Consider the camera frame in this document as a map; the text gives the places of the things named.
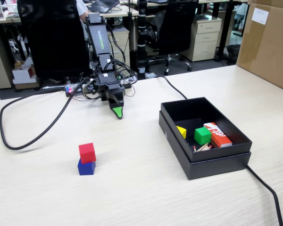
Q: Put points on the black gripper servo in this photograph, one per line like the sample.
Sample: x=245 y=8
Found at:
x=107 y=85

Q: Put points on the red cube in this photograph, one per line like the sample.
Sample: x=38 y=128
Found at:
x=87 y=153

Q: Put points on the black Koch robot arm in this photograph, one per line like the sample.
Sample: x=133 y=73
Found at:
x=100 y=35

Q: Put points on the blue cube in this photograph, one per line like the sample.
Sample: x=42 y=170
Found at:
x=86 y=169

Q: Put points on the green cube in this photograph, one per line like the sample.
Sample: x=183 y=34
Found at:
x=202 y=136

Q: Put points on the controller board red LED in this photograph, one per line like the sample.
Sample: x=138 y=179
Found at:
x=70 y=90

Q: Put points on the black box inner tray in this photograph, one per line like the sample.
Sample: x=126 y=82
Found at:
x=179 y=110

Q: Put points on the black stand pole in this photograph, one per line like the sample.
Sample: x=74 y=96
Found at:
x=141 y=47

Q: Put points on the yellow wooden block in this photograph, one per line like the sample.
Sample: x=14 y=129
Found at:
x=182 y=133

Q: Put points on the black high-back office chair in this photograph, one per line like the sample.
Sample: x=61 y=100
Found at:
x=54 y=40

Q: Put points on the wooden match red head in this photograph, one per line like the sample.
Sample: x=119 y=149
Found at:
x=202 y=147
x=207 y=148

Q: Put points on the black office chair chrome base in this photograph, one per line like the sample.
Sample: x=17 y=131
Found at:
x=177 y=28

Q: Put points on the white cardboard box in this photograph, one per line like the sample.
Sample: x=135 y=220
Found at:
x=23 y=74

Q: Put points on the black laptop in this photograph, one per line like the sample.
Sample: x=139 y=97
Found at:
x=103 y=5

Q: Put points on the seated person white shirt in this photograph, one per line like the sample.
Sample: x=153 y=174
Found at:
x=81 y=8

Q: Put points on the orange white matchbox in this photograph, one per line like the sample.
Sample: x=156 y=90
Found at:
x=220 y=139

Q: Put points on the beige drawer cabinet with lock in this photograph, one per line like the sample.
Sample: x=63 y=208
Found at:
x=206 y=40

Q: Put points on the black trash bin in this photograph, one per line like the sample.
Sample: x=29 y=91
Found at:
x=233 y=54

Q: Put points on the large cardboard box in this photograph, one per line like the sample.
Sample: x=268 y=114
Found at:
x=268 y=47

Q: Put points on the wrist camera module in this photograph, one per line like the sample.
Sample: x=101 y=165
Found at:
x=90 y=88

